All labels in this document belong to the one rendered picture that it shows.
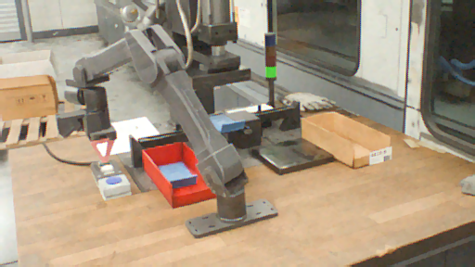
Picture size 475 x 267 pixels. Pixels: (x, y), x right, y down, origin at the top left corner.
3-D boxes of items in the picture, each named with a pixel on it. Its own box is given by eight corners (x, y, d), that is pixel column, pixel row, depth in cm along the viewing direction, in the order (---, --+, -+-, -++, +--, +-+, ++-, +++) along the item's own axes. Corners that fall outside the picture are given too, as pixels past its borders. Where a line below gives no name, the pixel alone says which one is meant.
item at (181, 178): (171, 191, 123) (170, 180, 122) (157, 168, 136) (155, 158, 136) (198, 185, 125) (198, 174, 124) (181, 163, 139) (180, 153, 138)
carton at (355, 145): (353, 172, 130) (353, 145, 128) (301, 142, 152) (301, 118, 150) (391, 162, 135) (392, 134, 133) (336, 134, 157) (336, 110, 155)
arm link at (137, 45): (67, 63, 124) (140, 23, 104) (96, 57, 131) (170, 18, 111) (83, 109, 125) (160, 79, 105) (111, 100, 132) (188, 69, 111)
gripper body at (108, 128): (92, 142, 125) (87, 114, 123) (85, 130, 134) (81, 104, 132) (117, 137, 128) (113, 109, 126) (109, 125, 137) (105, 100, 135)
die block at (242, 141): (198, 158, 142) (197, 134, 140) (186, 147, 151) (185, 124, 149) (261, 145, 150) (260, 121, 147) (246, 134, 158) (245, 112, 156)
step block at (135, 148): (134, 168, 139) (131, 137, 136) (132, 164, 141) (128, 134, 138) (156, 163, 141) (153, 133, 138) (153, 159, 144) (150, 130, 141)
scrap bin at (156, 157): (173, 209, 115) (170, 185, 113) (143, 170, 137) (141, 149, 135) (220, 197, 120) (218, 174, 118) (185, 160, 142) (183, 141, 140)
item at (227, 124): (223, 134, 136) (222, 124, 135) (201, 119, 149) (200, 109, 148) (246, 130, 139) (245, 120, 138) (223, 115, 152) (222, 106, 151)
